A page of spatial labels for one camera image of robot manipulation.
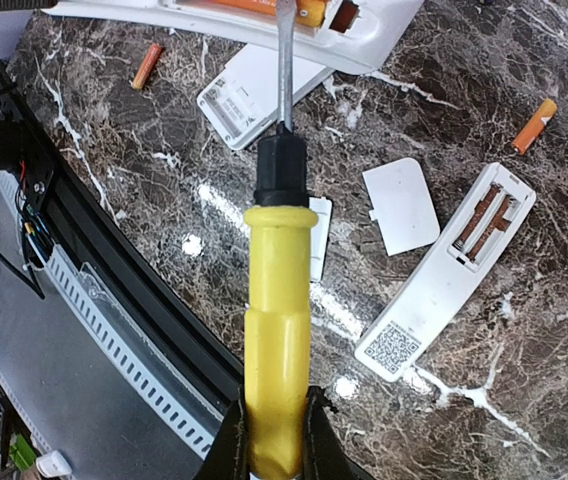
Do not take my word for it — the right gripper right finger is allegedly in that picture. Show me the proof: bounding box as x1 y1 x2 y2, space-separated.
302 386 356 480

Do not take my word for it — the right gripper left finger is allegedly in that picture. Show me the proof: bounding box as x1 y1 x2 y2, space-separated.
198 387 250 480

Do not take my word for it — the yellow handled screwdriver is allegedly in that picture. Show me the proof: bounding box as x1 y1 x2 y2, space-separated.
244 1 317 479

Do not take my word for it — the small white battery cover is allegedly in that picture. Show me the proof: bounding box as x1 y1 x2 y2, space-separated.
309 197 333 283

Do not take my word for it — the white square battery cover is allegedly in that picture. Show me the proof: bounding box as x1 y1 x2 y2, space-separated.
362 157 440 256

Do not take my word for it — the slim white remote control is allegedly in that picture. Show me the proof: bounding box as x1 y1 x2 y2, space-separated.
354 162 536 382

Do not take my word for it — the white TCL air-conditioner remote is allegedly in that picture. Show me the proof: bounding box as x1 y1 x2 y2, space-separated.
196 43 336 152

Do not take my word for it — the battery in TCL remote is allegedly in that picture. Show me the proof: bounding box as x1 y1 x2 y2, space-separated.
132 43 163 90

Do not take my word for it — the battery in right remote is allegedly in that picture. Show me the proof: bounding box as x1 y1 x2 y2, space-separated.
215 0 327 28

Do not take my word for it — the orange blue battery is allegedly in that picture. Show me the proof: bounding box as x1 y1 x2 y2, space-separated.
512 98 558 155

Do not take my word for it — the white slotted cable duct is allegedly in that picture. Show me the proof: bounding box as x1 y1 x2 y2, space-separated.
0 172 215 459

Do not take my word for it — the black front rail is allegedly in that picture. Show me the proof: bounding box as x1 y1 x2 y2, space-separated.
0 60 243 412

